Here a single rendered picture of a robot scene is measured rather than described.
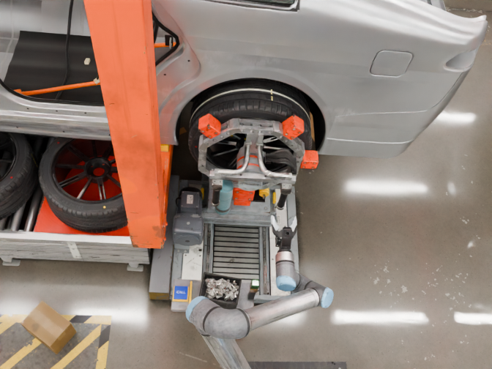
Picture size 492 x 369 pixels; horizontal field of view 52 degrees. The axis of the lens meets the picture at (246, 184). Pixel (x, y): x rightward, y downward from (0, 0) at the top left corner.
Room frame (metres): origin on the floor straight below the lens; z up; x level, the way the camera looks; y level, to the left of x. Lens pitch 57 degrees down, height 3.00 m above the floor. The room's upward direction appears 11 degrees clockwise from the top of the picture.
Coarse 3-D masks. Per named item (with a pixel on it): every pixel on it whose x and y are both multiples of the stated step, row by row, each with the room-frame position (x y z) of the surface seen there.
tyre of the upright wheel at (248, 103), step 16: (240, 80) 1.78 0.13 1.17; (256, 80) 1.80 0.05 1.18; (272, 80) 1.82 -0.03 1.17; (208, 96) 1.72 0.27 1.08; (224, 96) 1.69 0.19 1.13; (240, 96) 1.68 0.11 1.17; (256, 96) 1.69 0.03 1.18; (272, 96) 1.72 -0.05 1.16; (288, 96) 1.77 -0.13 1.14; (192, 112) 1.71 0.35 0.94; (208, 112) 1.61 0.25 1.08; (224, 112) 1.59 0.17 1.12; (240, 112) 1.60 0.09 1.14; (256, 112) 1.61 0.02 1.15; (272, 112) 1.63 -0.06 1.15; (288, 112) 1.66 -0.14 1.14; (304, 112) 1.76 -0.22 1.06; (192, 128) 1.59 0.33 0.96; (304, 128) 1.66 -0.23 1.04; (192, 144) 1.57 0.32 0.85; (208, 160) 1.58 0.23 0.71
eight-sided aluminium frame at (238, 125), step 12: (228, 120) 1.57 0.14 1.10; (240, 120) 1.57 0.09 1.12; (252, 120) 1.58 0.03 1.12; (264, 120) 1.60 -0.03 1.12; (228, 132) 1.51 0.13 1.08; (240, 132) 1.52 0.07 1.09; (252, 132) 1.53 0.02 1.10; (264, 132) 1.54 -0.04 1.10; (276, 132) 1.55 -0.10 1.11; (204, 144) 1.49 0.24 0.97; (288, 144) 1.56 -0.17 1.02; (300, 144) 1.60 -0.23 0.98; (204, 156) 1.50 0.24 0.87; (300, 156) 1.57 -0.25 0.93; (204, 168) 1.49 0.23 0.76; (288, 168) 1.61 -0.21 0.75
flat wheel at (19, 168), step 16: (0, 144) 1.57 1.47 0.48; (16, 144) 1.58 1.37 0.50; (0, 160) 1.46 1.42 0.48; (16, 160) 1.47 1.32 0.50; (32, 160) 1.53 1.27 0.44; (0, 176) 1.36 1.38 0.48; (16, 176) 1.36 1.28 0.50; (32, 176) 1.45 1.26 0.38; (0, 192) 1.25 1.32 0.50; (16, 192) 1.31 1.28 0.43; (32, 192) 1.40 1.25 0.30; (0, 208) 1.21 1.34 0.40; (16, 208) 1.27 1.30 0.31
